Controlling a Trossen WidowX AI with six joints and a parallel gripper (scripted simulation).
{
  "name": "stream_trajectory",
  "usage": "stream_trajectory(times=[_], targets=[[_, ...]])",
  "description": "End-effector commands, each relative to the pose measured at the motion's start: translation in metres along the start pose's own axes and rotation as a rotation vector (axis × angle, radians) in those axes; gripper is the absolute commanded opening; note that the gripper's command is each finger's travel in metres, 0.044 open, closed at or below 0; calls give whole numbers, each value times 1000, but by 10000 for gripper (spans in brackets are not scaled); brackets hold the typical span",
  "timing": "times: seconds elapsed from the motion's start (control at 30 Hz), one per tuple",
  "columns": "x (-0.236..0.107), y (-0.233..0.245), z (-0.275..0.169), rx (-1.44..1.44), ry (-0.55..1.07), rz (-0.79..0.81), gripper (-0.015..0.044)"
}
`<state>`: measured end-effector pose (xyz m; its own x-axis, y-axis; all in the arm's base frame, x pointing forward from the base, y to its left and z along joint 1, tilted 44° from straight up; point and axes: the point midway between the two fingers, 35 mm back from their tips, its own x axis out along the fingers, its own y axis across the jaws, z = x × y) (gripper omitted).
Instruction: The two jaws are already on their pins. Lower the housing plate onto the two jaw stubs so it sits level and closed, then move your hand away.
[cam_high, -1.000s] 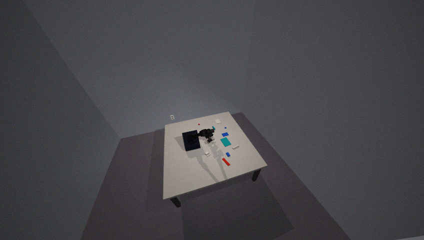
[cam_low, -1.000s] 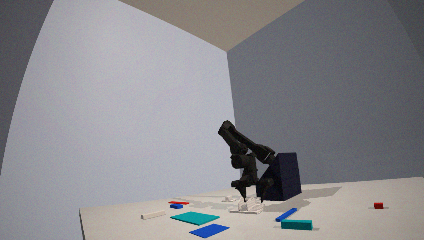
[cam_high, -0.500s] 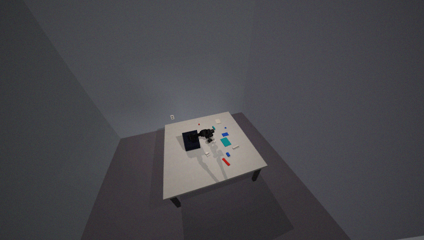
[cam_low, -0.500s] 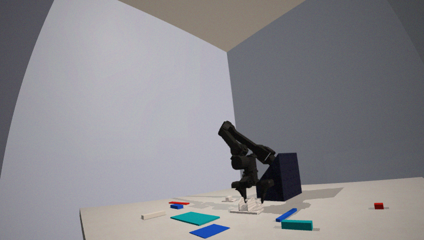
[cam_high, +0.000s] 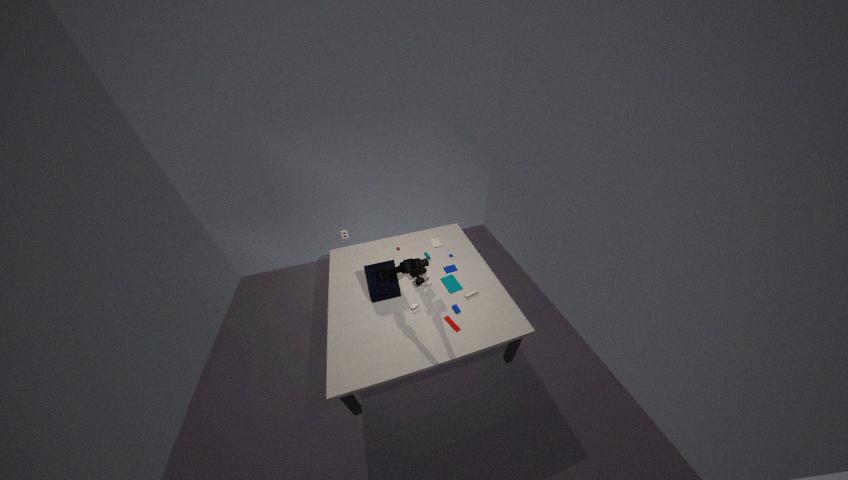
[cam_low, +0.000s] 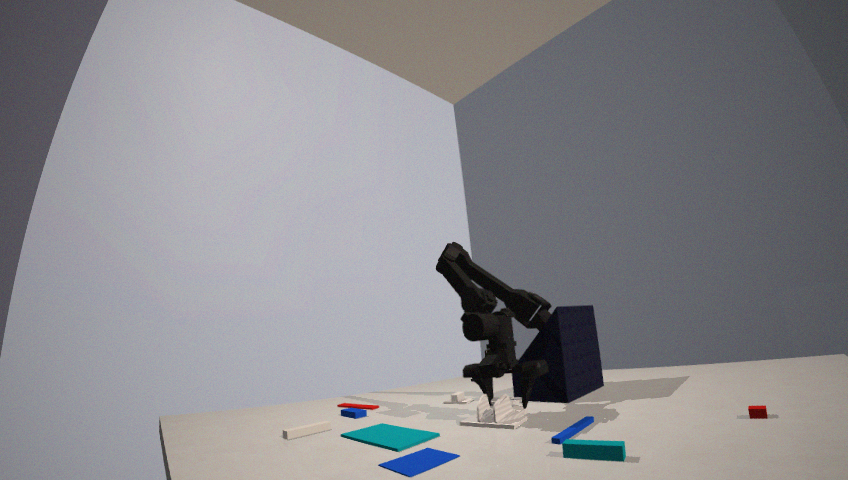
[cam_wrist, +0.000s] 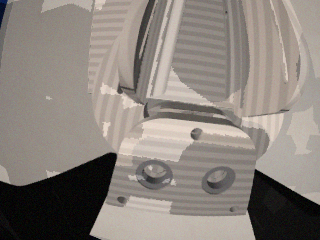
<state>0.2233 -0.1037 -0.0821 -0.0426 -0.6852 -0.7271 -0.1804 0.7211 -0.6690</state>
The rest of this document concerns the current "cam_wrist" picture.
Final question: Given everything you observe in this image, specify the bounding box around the white plate with two round holes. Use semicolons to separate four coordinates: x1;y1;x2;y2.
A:
105;112;256;217

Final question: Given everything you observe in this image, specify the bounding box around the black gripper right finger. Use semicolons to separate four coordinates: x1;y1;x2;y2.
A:
247;168;320;240

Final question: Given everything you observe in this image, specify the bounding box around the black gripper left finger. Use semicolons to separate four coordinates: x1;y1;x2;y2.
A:
0;153;117;240

